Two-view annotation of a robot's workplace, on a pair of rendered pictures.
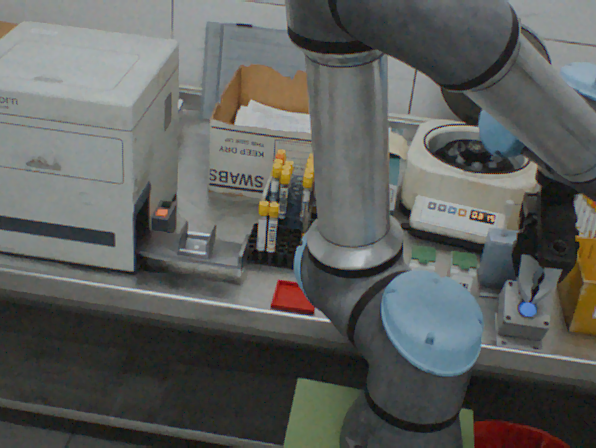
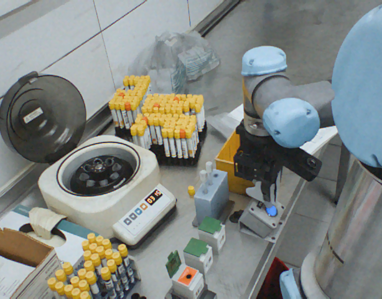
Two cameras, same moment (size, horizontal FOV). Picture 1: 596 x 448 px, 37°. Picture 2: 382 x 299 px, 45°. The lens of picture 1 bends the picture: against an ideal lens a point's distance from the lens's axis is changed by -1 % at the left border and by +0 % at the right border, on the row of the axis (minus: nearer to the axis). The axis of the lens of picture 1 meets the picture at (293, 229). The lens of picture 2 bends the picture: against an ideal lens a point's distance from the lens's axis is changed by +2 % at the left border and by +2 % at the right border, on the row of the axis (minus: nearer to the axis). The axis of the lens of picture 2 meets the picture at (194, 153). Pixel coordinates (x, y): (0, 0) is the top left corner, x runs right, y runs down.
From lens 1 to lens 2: 0.96 m
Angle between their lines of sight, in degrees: 51
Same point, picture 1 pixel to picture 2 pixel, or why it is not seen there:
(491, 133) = (296, 135)
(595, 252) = (224, 156)
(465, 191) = (135, 194)
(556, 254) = (316, 167)
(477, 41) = not seen: outside the picture
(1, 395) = not seen: outside the picture
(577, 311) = not seen: hidden behind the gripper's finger
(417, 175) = (105, 215)
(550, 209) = (283, 149)
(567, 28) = (43, 58)
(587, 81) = (281, 59)
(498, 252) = (213, 202)
